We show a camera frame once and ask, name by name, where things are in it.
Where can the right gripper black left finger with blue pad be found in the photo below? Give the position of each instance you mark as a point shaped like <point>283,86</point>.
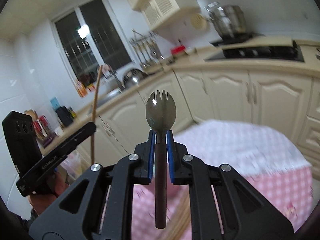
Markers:
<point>98,205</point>

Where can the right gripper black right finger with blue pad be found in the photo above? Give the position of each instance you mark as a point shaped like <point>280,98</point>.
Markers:
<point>223,204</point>

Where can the metal spork dark handle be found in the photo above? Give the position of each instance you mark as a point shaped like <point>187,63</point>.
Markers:
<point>160,115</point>

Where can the wooden chopstick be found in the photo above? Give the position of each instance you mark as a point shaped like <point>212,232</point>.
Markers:
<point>94,107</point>

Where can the dark kitchen window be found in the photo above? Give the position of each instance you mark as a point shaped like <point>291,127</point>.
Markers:
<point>89,39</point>

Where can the black knife block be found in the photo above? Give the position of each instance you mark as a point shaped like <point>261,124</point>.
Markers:
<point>64,116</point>

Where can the pink checkered tablecloth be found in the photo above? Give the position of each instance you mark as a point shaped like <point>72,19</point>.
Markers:
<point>263,156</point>

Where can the cream lower cabinets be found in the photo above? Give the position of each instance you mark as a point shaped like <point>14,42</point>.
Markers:
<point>276,100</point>

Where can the cream cabinets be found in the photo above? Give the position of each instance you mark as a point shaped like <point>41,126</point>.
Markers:
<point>160,13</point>
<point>276,100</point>

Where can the steel wok in sink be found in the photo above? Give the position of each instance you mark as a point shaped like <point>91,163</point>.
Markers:
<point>133,77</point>

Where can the red container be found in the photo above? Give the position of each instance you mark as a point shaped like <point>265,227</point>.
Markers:
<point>178,50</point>

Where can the hanging utensil rack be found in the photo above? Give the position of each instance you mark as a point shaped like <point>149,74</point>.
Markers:
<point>146,49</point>

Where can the black gas stove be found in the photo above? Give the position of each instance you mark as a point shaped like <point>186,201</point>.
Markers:
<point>288,53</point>

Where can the steel steamer pot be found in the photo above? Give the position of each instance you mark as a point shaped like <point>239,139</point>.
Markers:
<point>228,20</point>

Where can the cream upper cabinets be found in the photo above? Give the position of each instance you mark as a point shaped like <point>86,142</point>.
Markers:
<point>160,13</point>

